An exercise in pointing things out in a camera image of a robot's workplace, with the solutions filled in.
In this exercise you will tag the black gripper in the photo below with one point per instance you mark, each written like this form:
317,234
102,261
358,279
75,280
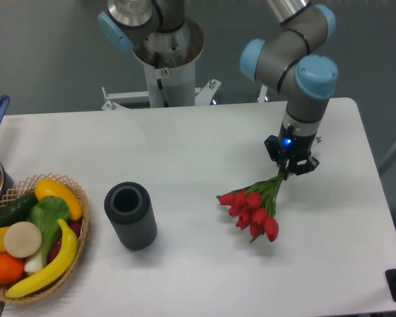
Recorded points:
296,148

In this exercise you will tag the red tulip bouquet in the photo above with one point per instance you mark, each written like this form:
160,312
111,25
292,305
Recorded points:
255,207

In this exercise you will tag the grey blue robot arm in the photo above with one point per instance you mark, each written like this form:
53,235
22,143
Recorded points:
168,45

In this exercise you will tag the dark grey ribbed vase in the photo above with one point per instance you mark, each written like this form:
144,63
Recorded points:
129,209

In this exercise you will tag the dark red vegetable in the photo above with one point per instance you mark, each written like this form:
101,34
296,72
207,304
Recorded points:
76,228

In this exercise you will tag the yellow squash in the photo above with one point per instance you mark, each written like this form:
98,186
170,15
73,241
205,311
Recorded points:
49,187

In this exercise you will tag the yellow banana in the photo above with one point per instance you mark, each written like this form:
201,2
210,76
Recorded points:
54,270

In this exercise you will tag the green bok choy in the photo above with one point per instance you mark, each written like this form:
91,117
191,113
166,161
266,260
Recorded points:
45,215

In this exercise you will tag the woven wicker basket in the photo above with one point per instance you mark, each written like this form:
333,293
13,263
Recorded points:
27,186

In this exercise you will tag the green cucumber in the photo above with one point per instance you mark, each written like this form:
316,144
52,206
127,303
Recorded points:
17,210

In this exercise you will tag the beige round disc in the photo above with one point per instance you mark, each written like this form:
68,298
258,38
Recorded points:
22,239

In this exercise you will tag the orange fruit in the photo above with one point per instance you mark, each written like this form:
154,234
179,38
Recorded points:
11,269

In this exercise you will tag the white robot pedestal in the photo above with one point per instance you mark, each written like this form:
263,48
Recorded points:
167,88

